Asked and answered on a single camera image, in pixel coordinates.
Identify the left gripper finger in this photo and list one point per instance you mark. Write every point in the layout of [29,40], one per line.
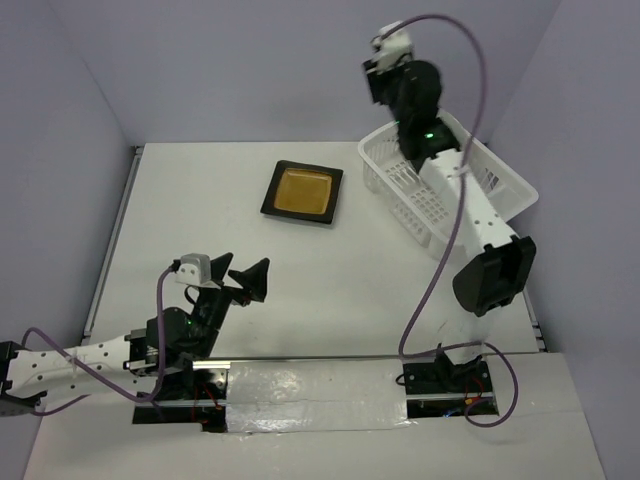
[219,267]
[253,281]

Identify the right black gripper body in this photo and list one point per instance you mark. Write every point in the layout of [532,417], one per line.
[383,90]

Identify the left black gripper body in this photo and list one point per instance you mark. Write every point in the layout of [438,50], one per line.
[212,307]

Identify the black square plate orange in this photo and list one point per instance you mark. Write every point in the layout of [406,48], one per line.
[303,192]

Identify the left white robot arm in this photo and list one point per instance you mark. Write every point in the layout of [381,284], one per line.
[165,360]

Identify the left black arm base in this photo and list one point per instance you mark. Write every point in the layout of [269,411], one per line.
[197,396]

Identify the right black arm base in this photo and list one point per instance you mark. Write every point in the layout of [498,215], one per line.
[437,388]

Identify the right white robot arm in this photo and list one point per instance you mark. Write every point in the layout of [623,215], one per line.
[478,287]

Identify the white plastic dish rack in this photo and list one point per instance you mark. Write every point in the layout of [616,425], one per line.
[426,203]

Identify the silver tape covered panel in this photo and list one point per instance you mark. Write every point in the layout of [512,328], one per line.
[315,396]

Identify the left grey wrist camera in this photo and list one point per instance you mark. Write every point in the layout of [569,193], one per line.
[194,270]

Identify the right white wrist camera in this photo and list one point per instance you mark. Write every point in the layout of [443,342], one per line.
[392,47]

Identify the aluminium rail table edge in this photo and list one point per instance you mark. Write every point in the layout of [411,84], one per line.
[113,240]

